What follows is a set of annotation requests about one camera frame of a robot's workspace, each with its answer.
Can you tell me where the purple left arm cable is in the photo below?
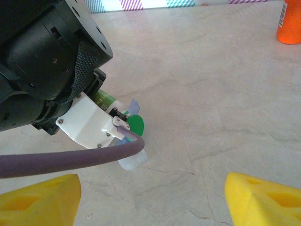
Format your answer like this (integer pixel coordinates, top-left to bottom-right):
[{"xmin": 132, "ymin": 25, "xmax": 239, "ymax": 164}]
[{"xmin": 0, "ymin": 126, "xmax": 145, "ymax": 179}]

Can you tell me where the blue weekly pill organizer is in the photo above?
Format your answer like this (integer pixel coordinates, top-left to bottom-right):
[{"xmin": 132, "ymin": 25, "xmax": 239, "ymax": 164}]
[{"xmin": 116, "ymin": 98, "xmax": 150, "ymax": 171}]

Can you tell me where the white bottle with green cap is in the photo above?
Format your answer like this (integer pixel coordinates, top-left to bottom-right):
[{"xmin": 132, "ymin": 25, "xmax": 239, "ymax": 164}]
[{"xmin": 93, "ymin": 89, "xmax": 144, "ymax": 137}]

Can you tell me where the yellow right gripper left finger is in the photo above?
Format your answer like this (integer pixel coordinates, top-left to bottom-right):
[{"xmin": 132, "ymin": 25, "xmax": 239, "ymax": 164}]
[{"xmin": 0, "ymin": 173, "xmax": 82, "ymax": 226}]

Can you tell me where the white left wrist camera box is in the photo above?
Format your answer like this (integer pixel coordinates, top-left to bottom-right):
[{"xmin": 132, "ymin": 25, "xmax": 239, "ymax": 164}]
[{"xmin": 55, "ymin": 95, "xmax": 131, "ymax": 149}]

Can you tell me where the black braided cable sleeve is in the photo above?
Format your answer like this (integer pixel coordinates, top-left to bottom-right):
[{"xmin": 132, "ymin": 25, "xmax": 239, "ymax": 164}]
[{"xmin": 55, "ymin": 41, "xmax": 102, "ymax": 106}]

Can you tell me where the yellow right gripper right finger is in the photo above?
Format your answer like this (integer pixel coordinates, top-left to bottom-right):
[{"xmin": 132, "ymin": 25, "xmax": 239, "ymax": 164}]
[{"xmin": 224, "ymin": 172, "xmax": 301, "ymax": 226}]

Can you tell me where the orange pill bottle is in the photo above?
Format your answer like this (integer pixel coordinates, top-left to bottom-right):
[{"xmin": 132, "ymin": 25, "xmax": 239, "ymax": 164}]
[{"xmin": 276, "ymin": 0, "xmax": 301, "ymax": 45}]

